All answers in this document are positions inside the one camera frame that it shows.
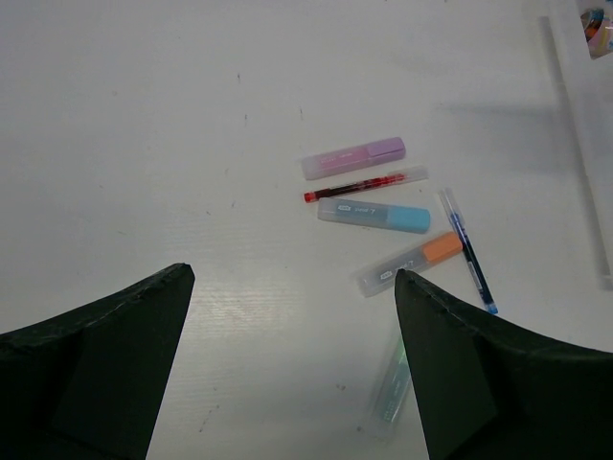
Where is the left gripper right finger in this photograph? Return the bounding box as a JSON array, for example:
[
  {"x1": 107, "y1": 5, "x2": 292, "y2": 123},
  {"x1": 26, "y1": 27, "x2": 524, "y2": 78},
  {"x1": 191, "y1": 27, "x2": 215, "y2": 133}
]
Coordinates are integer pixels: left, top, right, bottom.
[{"x1": 395, "y1": 270, "x2": 612, "y2": 459}]

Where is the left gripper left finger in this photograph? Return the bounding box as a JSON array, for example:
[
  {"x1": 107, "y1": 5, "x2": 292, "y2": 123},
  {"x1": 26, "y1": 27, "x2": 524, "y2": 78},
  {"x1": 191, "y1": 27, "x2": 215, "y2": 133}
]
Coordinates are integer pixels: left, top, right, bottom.
[{"x1": 1, "y1": 264, "x2": 194, "y2": 459}]

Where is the dark blue pen refill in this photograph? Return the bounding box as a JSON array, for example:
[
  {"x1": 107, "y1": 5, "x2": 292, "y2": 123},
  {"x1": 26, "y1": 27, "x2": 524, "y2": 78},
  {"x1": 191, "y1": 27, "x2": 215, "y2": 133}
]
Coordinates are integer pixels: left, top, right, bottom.
[{"x1": 439, "y1": 188, "x2": 498, "y2": 314}]

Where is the red ink pen refill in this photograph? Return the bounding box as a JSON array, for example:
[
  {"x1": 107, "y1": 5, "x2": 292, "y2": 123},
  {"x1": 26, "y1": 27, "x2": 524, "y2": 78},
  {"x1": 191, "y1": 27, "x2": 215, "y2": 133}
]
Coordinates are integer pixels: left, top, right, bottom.
[{"x1": 303, "y1": 166, "x2": 429, "y2": 204}]

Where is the green capped lead case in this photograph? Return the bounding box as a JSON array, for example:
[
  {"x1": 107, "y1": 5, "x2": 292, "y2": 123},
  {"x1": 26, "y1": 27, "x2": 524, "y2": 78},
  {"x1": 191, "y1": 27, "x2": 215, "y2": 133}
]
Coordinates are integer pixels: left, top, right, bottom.
[{"x1": 361, "y1": 334, "x2": 412, "y2": 440}]

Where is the orange capped lead case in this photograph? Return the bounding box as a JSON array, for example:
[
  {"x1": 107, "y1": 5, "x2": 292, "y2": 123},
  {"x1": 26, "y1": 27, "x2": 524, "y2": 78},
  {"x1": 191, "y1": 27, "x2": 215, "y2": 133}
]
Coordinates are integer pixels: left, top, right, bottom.
[{"x1": 355, "y1": 232, "x2": 463, "y2": 298}]

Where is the blue capped lead case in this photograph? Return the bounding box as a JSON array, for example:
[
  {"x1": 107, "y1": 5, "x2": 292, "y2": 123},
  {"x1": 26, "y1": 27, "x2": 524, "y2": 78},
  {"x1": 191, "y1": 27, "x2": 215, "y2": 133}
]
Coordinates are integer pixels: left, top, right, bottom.
[{"x1": 317, "y1": 197, "x2": 431, "y2": 234}]

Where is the purple capped lead case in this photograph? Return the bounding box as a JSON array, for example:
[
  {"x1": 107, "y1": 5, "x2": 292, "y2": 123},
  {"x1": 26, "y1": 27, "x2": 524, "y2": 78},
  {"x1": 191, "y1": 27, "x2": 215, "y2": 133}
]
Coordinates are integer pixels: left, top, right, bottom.
[{"x1": 301, "y1": 137, "x2": 406, "y2": 180}]

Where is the clear plastic compartment tray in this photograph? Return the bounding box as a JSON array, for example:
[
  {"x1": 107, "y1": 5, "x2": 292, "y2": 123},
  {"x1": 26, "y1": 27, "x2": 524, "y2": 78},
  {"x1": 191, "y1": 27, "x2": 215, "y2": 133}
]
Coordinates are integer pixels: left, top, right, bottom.
[{"x1": 539, "y1": 1, "x2": 612, "y2": 290}]

